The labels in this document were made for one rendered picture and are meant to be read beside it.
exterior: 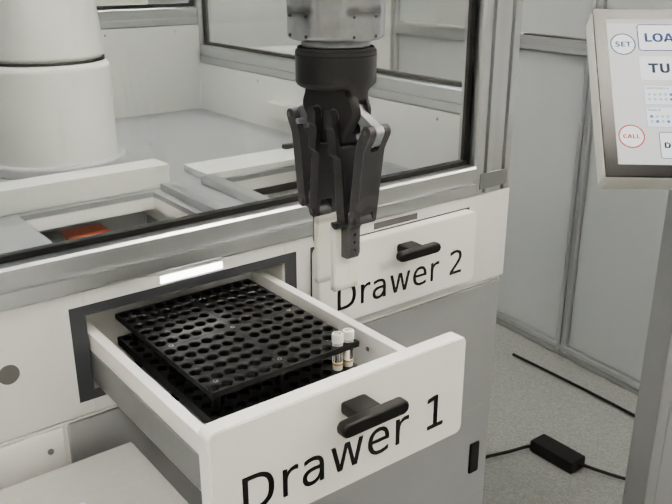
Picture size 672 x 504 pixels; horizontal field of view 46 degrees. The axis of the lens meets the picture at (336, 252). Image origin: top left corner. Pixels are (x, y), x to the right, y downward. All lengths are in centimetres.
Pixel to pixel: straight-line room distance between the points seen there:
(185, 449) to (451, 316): 62
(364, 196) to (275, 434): 23
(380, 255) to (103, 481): 45
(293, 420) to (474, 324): 65
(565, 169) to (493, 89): 152
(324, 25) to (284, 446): 36
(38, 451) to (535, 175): 214
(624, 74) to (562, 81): 128
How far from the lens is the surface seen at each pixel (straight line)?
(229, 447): 66
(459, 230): 118
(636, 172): 132
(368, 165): 72
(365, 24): 72
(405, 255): 106
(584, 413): 254
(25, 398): 91
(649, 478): 171
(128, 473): 91
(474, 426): 140
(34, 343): 89
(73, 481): 92
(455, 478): 143
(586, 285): 272
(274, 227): 98
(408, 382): 76
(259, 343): 84
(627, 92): 139
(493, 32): 119
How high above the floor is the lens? 128
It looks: 20 degrees down
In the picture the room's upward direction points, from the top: straight up
